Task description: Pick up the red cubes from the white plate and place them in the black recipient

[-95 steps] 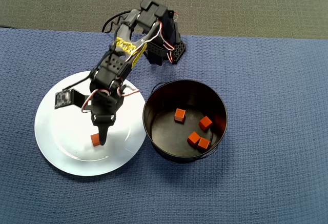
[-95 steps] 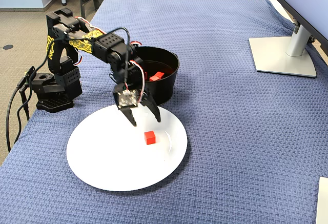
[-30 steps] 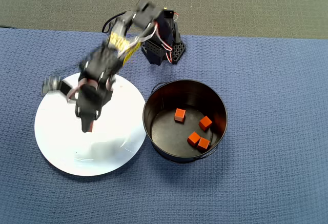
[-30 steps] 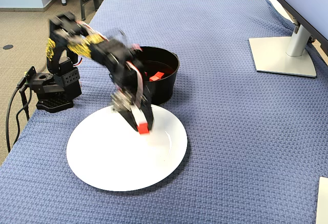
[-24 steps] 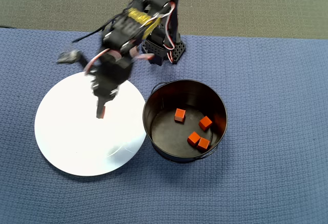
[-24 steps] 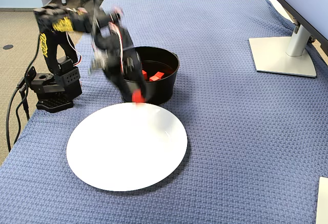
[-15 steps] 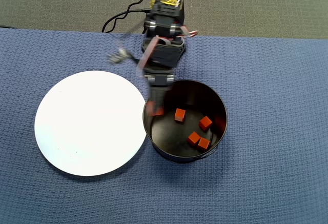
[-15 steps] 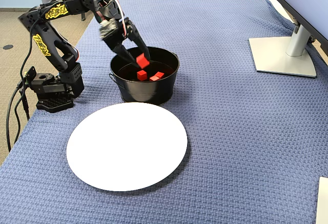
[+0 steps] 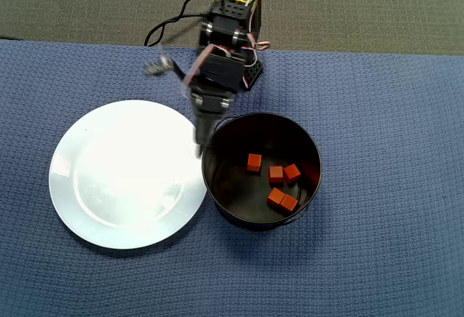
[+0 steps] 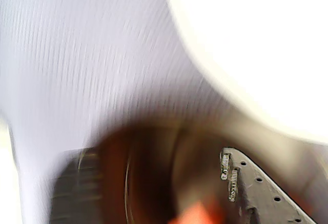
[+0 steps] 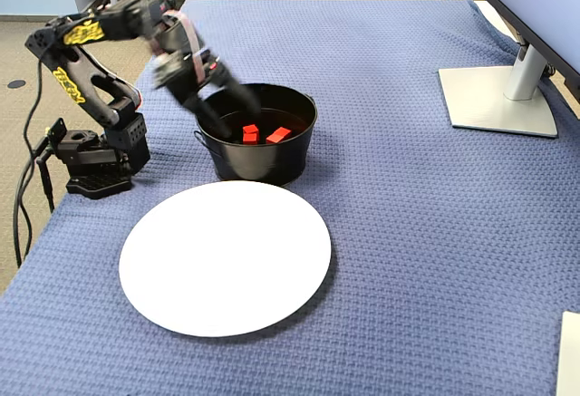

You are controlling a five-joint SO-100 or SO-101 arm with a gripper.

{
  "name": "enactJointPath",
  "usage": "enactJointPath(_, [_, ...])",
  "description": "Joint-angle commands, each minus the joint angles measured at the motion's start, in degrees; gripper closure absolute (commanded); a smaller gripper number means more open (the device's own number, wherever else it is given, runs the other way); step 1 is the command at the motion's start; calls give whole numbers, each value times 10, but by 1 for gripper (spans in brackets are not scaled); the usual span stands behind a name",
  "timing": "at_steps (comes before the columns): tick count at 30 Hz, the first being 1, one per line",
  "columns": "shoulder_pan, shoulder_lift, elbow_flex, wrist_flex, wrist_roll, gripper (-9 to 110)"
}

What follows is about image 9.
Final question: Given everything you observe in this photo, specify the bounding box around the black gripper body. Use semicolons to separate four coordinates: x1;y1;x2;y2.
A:
188;49;247;112

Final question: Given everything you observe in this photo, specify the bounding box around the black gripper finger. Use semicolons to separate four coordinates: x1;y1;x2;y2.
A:
193;109;226;159

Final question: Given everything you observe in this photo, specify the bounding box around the red cube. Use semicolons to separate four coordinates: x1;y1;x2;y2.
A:
283;163;302;184
268;165;284;184
246;153;262;173
279;194;299;213
266;187;286;208

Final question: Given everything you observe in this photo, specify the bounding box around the white round plate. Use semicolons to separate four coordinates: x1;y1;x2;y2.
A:
48;99;209;250

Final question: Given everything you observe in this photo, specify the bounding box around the black metal bucket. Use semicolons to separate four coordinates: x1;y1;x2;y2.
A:
201;112;323;231

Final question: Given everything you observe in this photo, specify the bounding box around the blue woven table cloth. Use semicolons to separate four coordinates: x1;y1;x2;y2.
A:
0;39;464;317

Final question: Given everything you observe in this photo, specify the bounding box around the red white flat ribbon wire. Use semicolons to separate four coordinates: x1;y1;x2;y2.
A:
182;44;233;86

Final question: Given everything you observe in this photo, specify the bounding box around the black cable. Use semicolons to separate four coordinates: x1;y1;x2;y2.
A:
144;0;218;48
154;12;212;48

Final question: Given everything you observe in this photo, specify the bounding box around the small wrist camera on bracket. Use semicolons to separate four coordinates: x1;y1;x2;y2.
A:
144;55;188;78

